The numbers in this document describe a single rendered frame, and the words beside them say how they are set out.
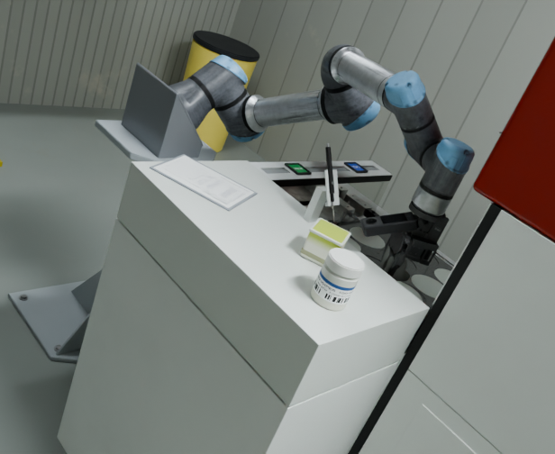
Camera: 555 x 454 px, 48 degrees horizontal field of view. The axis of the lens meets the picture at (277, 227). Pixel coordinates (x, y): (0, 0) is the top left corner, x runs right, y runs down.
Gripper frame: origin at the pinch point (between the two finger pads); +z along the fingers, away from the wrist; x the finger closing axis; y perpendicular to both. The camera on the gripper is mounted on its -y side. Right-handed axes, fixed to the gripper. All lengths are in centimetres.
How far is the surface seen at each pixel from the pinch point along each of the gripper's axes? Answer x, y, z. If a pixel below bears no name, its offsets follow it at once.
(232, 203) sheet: 6.5, -36.6, -5.3
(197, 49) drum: 276, -47, 29
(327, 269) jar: -23.2, -21.1, -12.0
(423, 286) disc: 6.0, 14.0, 1.5
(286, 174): 34.6, -21.1, -4.4
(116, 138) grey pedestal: 58, -67, 10
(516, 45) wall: 193, 101, -45
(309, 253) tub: -9.1, -20.8, -6.6
